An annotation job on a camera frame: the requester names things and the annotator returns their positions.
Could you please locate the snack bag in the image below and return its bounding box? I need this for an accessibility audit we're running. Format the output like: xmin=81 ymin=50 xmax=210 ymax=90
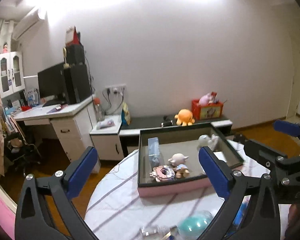
xmin=121 ymin=102 xmax=131 ymax=126

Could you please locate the white computer desk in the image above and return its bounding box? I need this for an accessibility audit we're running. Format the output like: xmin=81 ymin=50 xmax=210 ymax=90
xmin=14 ymin=97 xmax=96 ymax=162

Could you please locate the small pink doll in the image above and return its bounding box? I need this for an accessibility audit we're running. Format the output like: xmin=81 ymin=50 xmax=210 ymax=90
xmin=2 ymin=42 xmax=8 ymax=53

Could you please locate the pink and black tray box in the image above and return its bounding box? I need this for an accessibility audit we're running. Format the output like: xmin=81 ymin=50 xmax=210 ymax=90
xmin=138 ymin=123 xmax=244 ymax=197

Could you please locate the black speaker box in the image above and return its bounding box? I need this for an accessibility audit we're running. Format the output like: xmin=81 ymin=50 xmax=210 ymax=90
xmin=65 ymin=44 xmax=85 ymax=65

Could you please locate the black small clip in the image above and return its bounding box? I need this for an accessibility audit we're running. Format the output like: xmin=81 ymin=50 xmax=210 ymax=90
xmin=160 ymin=115 xmax=173 ymax=127

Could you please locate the black bathroom scale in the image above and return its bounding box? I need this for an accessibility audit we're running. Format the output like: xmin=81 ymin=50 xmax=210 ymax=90
xmin=233 ymin=133 xmax=248 ymax=145

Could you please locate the pink bed quilt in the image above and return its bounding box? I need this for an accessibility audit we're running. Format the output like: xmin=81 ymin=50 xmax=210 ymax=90
xmin=0 ymin=198 xmax=15 ymax=239

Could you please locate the teal capsule ball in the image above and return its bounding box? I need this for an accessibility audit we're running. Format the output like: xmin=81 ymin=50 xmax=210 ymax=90
xmin=177 ymin=210 xmax=213 ymax=239

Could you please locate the red desk calendar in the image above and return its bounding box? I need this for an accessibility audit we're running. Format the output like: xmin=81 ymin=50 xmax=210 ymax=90
xmin=65 ymin=26 xmax=80 ymax=47

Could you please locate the white air conditioner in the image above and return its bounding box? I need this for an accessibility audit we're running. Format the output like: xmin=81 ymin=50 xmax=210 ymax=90
xmin=12 ymin=8 xmax=46 ymax=41

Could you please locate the pink building block donut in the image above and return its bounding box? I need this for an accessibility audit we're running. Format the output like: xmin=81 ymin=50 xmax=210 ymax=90
xmin=149 ymin=165 xmax=175 ymax=182

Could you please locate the white wall cabinet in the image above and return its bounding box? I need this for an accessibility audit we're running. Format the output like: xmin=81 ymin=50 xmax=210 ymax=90
xmin=0 ymin=51 xmax=25 ymax=98

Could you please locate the black computer monitor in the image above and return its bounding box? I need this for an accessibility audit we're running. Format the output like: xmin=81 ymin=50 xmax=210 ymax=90
xmin=38 ymin=63 xmax=64 ymax=99

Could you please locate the pink plush toy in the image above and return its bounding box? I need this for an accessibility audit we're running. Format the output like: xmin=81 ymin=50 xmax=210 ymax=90
xmin=198 ymin=93 xmax=212 ymax=106

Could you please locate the low white tv cabinet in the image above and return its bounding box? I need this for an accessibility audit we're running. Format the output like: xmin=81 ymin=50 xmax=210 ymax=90
xmin=89 ymin=114 xmax=234 ymax=162

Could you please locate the red cap water bottle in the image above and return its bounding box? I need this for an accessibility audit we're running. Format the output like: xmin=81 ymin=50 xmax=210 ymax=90
xmin=93 ymin=97 xmax=104 ymax=121

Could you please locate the orange octopus plush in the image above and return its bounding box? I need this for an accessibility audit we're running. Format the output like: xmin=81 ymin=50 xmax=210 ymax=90
xmin=174 ymin=109 xmax=195 ymax=126

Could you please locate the clear plastic swab box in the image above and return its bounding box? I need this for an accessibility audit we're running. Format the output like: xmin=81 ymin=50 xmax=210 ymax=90
xmin=148 ymin=137 xmax=161 ymax=169

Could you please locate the blue highlighter marker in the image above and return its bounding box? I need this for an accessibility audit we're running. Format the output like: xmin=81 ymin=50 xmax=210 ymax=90
xmin=233 ymin=201 xmax=248 ymax=229

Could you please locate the red storage crate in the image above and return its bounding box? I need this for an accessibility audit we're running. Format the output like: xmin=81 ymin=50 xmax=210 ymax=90
xmin=191 ymin=99 xmax=224 ymax=120

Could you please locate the white bunny figurine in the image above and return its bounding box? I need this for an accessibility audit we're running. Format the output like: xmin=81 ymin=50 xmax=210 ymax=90
xmin=208 ymin=134 xmax=219 ymax=151

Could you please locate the pink pig doll figurine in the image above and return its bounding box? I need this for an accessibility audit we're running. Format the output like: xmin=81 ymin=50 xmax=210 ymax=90
xmin=168 ymin=153 xmax=190 ymax=179

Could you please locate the wall power strip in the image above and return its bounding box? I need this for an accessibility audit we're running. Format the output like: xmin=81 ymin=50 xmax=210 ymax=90
xmin=105 ymin=84 xmax=126 ymax=94

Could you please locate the white power adapter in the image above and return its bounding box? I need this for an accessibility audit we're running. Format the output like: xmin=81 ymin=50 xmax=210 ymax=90
xmin=214 ymin=151 xmax=227 ymax=163

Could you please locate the black computer tower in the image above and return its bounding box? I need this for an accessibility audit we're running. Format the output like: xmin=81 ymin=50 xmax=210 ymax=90
xmin=62 ymin=64 xmax=91 ymax=105

